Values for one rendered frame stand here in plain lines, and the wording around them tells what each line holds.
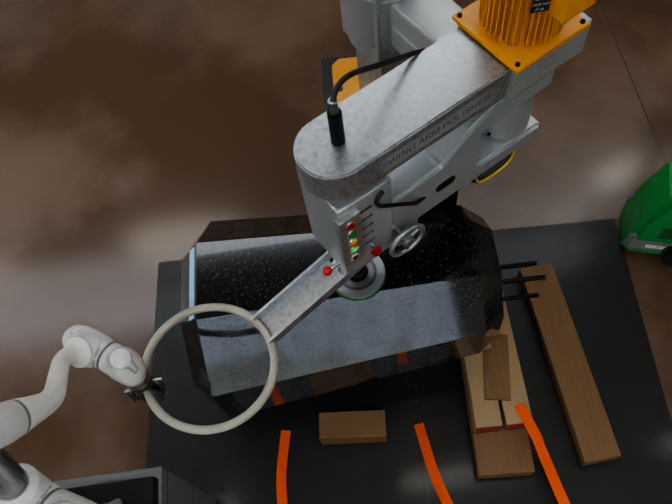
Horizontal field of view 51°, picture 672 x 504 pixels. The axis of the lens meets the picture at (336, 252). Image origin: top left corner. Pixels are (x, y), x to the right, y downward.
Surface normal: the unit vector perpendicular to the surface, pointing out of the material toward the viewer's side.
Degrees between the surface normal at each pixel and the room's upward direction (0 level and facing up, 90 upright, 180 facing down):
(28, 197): 0
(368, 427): 0
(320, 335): 45
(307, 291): 16
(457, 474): 0
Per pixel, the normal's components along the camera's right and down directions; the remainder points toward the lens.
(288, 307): -0.31, -0.29
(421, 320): 0.03, 0.29
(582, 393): -0.09, -0.45
